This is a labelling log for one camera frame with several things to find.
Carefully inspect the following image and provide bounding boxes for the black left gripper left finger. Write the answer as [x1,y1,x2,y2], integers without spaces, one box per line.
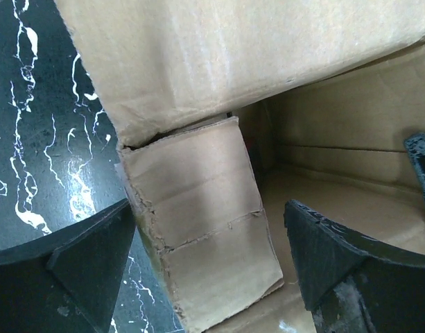
[0,199,135,332]

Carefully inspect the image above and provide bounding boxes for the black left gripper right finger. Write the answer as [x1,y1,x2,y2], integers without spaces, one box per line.
[284,200,425,332]

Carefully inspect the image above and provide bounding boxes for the brown cardboard express box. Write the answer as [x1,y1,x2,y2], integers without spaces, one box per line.
[56,1,425,332]

